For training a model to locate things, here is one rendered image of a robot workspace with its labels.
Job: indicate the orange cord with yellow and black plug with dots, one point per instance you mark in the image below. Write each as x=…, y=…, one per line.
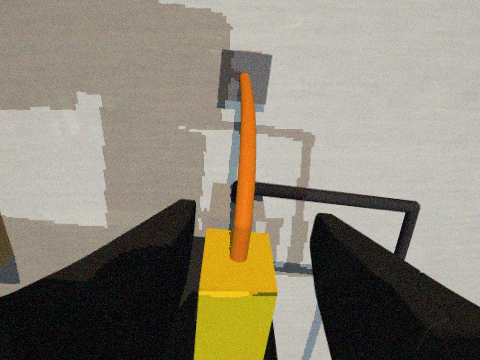
x=238, y=289

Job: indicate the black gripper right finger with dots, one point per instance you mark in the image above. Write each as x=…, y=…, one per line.
x=374, y=306

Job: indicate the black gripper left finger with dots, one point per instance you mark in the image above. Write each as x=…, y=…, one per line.
x=118, y=303

